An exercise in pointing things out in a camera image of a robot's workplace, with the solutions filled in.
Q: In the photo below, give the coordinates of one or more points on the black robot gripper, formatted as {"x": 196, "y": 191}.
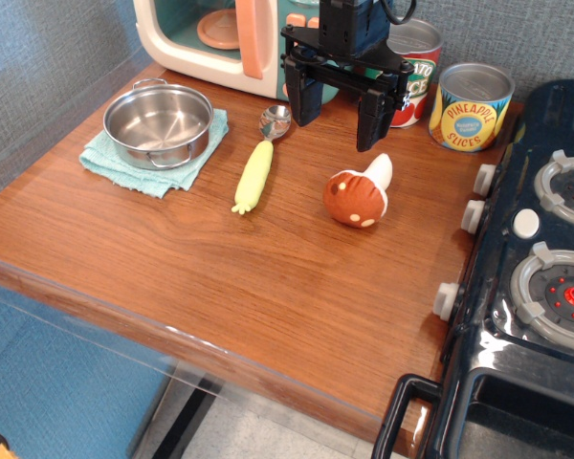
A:
{"x": 349, "y": 34}

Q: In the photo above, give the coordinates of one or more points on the stainless steel pot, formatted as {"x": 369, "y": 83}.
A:
{"x": 158, "y": 125}

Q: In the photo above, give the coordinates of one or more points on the brown toy mushroom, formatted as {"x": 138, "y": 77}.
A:
{"x": 359, "y": 199}

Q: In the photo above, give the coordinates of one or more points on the tomato sauce can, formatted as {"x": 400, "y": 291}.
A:
{"x": 420, "y": 43}

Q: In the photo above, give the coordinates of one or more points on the toy microwave oven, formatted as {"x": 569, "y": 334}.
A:
{"x": 236, "y": 44}

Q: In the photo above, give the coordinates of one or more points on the pineapple slices can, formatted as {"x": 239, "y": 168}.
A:
{"x": 471, "y": 102}

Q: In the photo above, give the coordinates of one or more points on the teal folded cloth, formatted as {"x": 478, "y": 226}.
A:
{"x": 101, "y": 157}

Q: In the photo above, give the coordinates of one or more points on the black toy stove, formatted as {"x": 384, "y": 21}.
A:
{"x": 507, "y": 388}

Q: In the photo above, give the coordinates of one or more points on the spoon with yellow-green handle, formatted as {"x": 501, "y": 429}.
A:
{"x": 274, "y": 122}

